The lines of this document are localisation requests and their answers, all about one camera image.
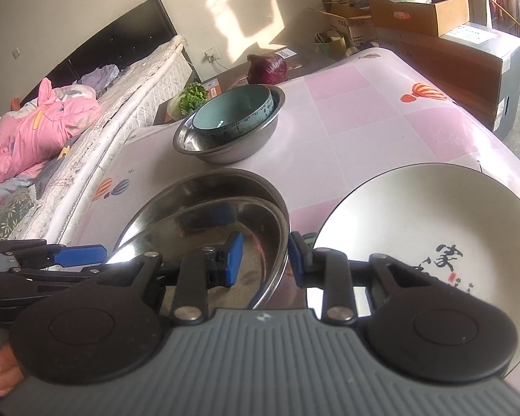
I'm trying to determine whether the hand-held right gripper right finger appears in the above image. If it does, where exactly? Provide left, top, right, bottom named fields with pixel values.
left=289, top=231, right=430, bottom=325

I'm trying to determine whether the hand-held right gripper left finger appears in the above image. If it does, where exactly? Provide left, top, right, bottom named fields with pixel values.
left=113, top=232, right=245, bottom=326

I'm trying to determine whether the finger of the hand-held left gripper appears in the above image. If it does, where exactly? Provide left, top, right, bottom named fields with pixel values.
left=0, top=266, right=115, bottom=308
left=0, top=239, right=109, bottom=270

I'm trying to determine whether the large steel bowl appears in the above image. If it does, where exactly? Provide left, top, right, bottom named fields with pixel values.
left=123, top=196, right=292, bottom=310

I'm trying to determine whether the stainless steel plate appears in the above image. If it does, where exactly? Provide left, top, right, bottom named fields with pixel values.
left=116, top=168, right=287, bottom=265

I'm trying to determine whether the stainless steel bowl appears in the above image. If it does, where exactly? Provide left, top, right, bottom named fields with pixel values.
left=172, top=84, right=286, bottom=165

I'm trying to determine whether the teal ceramic bowl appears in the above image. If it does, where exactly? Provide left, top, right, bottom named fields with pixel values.
left=191, top=85, right=275, bottom=146

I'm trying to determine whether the person's left hand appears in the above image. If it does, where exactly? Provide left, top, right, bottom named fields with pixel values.
left=0, top=348, right=23, bottom=398

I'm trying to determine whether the green leaf-print pillow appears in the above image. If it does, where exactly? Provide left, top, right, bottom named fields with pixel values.
left=0, top=190, right=38, bottom=242

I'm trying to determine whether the white calligraphy plate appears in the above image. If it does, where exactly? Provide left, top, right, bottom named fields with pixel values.
left=312, top=163, right=520, bottom=367

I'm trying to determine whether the pink floral duvet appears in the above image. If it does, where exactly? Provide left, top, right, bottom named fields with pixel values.
left=0, top=77, right=103, bottom=214

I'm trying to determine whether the pink checked tablecloth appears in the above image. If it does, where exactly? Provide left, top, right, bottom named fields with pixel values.
left=65, top=47, right=520, bottom=313

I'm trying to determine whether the green leaf lettuce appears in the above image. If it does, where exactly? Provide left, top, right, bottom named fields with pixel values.
left=167, top=81, right=209, bottom=119

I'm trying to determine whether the lavender cloth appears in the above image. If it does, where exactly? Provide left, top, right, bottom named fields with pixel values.
left=80, top=64, right=120, bottom=88

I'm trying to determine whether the dark printed flat box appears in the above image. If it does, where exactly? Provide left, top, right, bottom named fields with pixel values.
left=154, top=43, right=327, bottom=127

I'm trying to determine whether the white quilted mattress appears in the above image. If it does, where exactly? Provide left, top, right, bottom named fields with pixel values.
left=21, top=35, right=197, bottom=244

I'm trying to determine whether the red onion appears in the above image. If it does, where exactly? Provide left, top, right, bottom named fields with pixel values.
left=246, top=53, right=288, bottom=86

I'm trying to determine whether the dark bed headboard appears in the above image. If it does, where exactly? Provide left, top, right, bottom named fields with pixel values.
left=18, top=0, right=179, bottom=110

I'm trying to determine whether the open printed cardboard box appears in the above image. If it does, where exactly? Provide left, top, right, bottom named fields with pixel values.
left=307, top=0, right=379, bottom=53

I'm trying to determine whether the large cardboard box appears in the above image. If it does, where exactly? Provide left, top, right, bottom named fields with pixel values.
left=374, top=21, right=520, bottom=136

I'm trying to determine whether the brown cardboard box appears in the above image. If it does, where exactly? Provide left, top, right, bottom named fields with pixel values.
left=368, top=0, right=470, bottom=38

